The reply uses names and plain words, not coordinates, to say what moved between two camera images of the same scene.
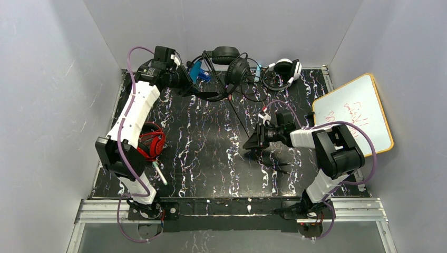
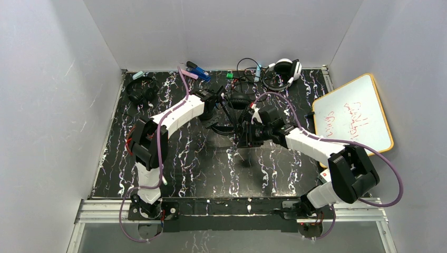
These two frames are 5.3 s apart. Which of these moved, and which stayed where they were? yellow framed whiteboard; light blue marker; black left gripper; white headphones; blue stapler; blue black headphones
Moved: blue black headphones; black left gripper
Stayed: yellow framed whiteboard; white headphones; blue stapler; light blue marker
